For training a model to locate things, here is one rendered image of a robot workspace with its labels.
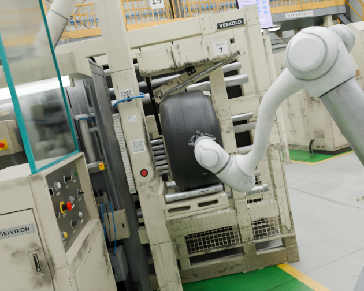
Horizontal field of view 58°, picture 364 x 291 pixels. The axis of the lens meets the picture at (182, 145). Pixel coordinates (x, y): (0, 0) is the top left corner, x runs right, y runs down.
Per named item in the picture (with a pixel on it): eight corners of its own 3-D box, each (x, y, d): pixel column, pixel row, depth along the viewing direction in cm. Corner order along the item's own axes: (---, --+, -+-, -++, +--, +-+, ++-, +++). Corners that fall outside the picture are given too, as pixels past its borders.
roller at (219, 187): (164, 201, 189) (164, 203, 185) (163, 194, 190) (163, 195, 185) (224, 189, 190) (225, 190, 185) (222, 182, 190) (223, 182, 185)
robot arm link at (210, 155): (188, 150, 140) (211, 168, 142) (190, 161, 125) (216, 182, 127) (204, 131, 138) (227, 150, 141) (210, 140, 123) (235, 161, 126)
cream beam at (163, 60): (140, 75, 209) (134, 52, 207) (143, 78, 234) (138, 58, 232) (233, 56, 209) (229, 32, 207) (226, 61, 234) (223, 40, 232)
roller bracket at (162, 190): (161, 211, 182) (157, 194, 181) (163, 191, 221) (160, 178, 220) (167, 209, 182) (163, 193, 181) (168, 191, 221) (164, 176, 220)
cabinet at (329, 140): (335, 155, 563) (324, 83, 548) (311, 153, 618) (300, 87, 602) (374, 143, 592) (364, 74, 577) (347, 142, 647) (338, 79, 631)
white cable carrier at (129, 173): (130, 193, 193) (111, 114, 187) (131, 191, 198) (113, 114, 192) (137, 192, 193) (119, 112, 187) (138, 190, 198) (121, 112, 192)
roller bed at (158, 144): (144, 185, 231) (135, 144, 228) (146, 180, 246) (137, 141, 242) (172, 179, 231) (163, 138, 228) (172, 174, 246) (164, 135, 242)
